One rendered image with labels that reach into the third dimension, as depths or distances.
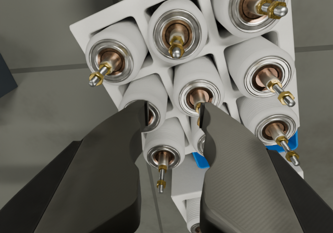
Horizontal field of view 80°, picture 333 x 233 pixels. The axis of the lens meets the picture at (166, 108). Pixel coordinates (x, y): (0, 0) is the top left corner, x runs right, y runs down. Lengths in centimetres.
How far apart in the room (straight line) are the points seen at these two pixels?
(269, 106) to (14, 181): 112
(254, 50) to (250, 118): 14
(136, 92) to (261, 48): 23
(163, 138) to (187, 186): 30
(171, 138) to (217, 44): 21
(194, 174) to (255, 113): 36
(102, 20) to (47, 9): 28
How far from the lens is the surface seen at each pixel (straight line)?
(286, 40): 45
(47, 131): 89
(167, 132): 45
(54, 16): 67
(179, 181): 73
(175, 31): 30
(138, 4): 40
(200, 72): 36
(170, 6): 33
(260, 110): 43
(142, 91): 39
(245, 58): 37
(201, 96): 35
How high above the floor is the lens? 58
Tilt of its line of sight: 58 degrees down
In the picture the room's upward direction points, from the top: 174 degrees counter-clockwise
